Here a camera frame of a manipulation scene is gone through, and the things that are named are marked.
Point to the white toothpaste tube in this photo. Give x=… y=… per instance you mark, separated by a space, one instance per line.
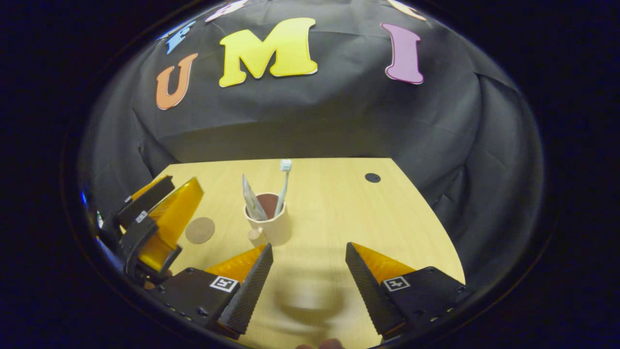
x=253 y=201

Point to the pale blue toothbrush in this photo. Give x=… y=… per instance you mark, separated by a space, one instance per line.
x=284 y=186

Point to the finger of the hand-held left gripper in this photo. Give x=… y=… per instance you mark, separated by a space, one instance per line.
x=145 y=201
x=135 y=240

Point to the black backdrop cloth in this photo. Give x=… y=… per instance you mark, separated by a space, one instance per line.
x=348 y=116

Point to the beige cup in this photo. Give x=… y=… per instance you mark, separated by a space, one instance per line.
x=278 y=230

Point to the round brown coaster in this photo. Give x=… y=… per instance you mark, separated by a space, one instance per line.
x=200 y=230

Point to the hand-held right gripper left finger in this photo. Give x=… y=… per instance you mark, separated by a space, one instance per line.
x=244 y=295

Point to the light wooden desktop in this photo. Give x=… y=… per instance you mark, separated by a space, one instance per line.
x=378 y=223

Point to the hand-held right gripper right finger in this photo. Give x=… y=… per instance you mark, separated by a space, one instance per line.
x=370 y=291

